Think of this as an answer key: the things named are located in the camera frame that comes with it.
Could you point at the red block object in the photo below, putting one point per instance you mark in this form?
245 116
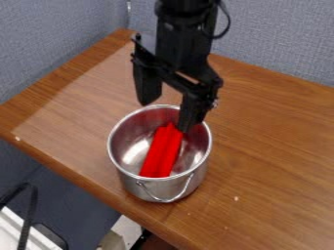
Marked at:
163 151

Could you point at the metal pot with handle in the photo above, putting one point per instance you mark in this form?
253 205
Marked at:
126 146

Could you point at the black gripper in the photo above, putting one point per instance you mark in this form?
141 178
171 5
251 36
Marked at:
172 57

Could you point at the white box under table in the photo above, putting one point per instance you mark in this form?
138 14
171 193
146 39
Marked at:
41 237

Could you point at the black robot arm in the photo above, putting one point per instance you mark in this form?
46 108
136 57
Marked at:
189 7

